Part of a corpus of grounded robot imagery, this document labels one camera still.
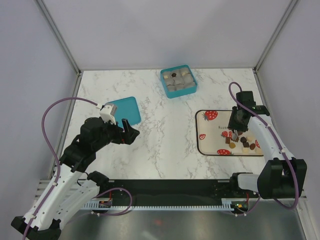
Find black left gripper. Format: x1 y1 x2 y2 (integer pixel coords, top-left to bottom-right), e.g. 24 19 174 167
93 116 140 151

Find metal tongs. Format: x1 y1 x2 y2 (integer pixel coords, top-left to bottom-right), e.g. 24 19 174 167
231 130 239 142

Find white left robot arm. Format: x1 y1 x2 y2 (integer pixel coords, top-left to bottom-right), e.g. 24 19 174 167
11 117 140 240

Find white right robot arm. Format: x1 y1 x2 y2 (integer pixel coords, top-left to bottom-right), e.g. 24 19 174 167
227 91 307 200

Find dark brown chocolate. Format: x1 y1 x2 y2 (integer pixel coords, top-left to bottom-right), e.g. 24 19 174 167
249 143 256 150
240 137 247 143

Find tan round chocolate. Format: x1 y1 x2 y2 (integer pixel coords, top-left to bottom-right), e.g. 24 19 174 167
229 142 236 149

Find teal chocolate box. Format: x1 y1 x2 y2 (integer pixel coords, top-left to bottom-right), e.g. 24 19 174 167
160 64 198 99

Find teal box lid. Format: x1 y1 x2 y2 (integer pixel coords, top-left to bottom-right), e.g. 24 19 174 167
108 96 142 128

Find strawberry print tray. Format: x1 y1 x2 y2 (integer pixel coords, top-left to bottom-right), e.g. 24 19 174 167
195 110 263 157

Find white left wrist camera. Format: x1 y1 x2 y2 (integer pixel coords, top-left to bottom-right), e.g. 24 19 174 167
99 103 117 125

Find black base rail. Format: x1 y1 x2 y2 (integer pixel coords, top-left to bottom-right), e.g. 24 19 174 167
105 179 258 206

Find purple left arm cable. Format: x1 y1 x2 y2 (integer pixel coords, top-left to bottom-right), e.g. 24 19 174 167
22 97 101 238

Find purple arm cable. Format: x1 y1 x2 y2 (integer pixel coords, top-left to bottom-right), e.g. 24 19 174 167
22 97 101 238
228 81 300 209

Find white slotted cable duct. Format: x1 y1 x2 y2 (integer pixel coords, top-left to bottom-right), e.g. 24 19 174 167
81 198 250 212

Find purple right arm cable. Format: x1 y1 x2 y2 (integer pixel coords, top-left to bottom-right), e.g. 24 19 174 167
228 81 300 209

